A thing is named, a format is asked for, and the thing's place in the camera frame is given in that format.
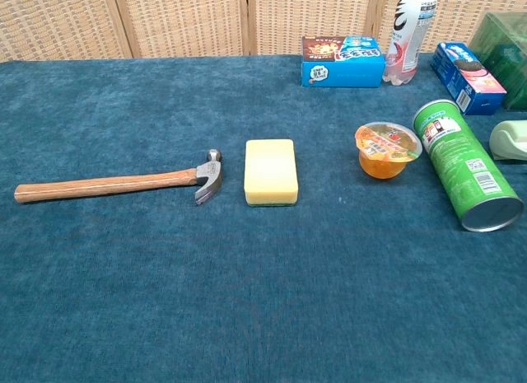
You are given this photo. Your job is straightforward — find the white pink drink bottle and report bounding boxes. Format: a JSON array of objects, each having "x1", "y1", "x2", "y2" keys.
[{"x1": 381, "y1": 0, "x2": 438, "y2": 87}]

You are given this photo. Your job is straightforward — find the woven bamboo folding screen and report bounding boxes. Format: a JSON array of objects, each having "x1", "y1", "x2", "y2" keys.
[{"x1": 0, "y1": 0, "x2": 527, "y2": 63}]

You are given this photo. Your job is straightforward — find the wooden handle claw hammer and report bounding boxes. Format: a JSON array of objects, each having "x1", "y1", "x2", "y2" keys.
[{"x1": 14, "y1": 148, "x2": 225, "y2": 207}]

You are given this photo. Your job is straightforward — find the green chips can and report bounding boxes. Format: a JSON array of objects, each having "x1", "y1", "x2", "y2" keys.
[{"x1": 413, "y1": 98, "x2": 525, "y2": 233}]

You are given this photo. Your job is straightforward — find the dark blue table cloth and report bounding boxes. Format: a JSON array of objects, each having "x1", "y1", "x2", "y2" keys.
[{"x1": 0, "y1": 53, "x2": 527, "y2": 383}]

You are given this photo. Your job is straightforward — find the yellow sponge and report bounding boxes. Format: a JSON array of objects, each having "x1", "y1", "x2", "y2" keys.
[{"x1": 244, "y1": 138, "x2": 300, "y2": 208}]

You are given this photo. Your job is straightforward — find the blue brown snack box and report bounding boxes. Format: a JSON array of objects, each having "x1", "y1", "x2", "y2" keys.
[{"x1": 301, "y1": 35, "x2": 387, "y2": 88}]

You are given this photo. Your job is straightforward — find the orange jelly cup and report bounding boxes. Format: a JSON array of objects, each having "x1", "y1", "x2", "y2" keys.
[{"x1": 354, "y1": 121, "x2": 424, "y2": 180}]

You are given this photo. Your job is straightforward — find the blue pink cookie box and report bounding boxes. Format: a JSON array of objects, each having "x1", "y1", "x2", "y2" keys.
[{"x1": 430, "y1": 41, "x2": 508, "y2": 116}]

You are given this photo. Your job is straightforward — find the pale green lint roller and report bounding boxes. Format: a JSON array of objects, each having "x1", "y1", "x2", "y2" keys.
[{"x1": 488, "y1": 119, "x2": 527, "y2": 161}]

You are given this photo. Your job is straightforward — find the green transparent box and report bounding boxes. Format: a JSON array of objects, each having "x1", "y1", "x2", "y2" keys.
[{"x1": 468, "y1": 11, "x2": 527, "y2": 111}]

